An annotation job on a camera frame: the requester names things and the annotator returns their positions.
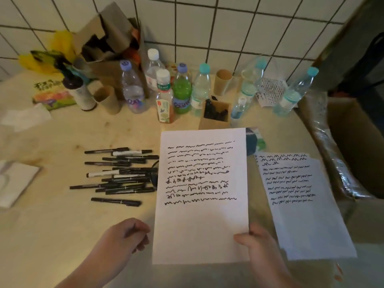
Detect open cardboard box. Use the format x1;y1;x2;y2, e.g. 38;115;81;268
72;2;148;101

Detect pile of black pens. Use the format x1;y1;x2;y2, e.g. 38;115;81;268
69;146;160;207

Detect small blue-tinted bottle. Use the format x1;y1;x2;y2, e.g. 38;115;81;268
230;96;247;120

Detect person's left forearm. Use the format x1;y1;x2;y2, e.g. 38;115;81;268
55;248;126;288

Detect brown spray bottle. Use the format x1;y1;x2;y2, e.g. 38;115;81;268
58;56;97;112

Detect colourful snack packet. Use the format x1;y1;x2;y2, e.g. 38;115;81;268
32;79;77;111

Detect clear bottle purple cap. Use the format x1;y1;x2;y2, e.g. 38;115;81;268
120;60;147;114

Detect water bottle teal cap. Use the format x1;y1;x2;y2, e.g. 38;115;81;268
190;62;211;117
238;56;268;102
272;66;319;118

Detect small cardboard box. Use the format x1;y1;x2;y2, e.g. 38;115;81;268
198;95;232;131

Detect folded white napkin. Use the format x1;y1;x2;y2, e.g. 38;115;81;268
0;160;42;209

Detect plastic-wrapped cardboard box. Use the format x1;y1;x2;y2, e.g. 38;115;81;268
300;90;384;201

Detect beige cup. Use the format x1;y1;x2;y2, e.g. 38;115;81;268
93;85;121;115

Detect white paper sheet fine scribbles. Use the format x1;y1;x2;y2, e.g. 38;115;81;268
151;127;250;265

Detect person's left hand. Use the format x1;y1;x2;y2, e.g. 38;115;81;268
99;218;152;267

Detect clear plastic bag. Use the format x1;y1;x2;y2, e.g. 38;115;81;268
246;126;267;156

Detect flat white tissue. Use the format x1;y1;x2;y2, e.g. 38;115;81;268
0;103;52;132

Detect zigzag scribbled paper sheet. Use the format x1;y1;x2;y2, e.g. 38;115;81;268
255;152;358;261

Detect black mesh pen holder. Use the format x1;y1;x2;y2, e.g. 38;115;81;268
149;160;161;189

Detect green soda bottle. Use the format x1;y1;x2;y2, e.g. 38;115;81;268
171;63;192;114

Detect yellow plastic bag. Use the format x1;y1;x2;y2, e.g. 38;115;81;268
18;30;76;74

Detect brown paper cup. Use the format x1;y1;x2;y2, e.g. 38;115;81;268
214;69;234;96

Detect orange tea bottle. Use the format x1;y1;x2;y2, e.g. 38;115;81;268
155;68;174;124

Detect clear bottle white cap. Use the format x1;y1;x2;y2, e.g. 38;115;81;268
141;48;166;99

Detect person's right hand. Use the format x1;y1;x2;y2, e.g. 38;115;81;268
233;222;293;288

